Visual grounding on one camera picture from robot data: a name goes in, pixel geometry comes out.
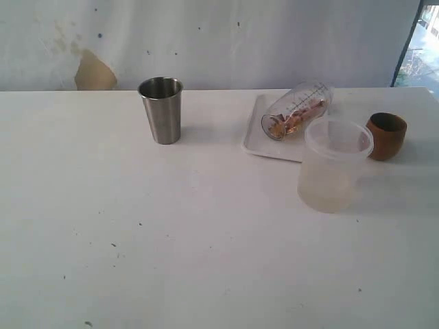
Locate clear graduated shaker cup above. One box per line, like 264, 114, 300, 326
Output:
261, 82, 333, 141

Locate white rectangular tray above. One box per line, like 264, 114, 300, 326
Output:
242, 91, 332, 162

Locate stainless steel cup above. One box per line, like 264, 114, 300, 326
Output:
138, 77, 183, 145

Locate window frame dark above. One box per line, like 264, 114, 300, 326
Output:
390, 0, 425, 87

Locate translucent plastic container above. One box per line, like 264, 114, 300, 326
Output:
297, 116, 374, 213

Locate brown wooden cup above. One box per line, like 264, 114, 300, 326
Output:
366, 112, 407, 161

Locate fruit pieces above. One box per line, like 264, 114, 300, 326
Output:
263, 99, 327, 140

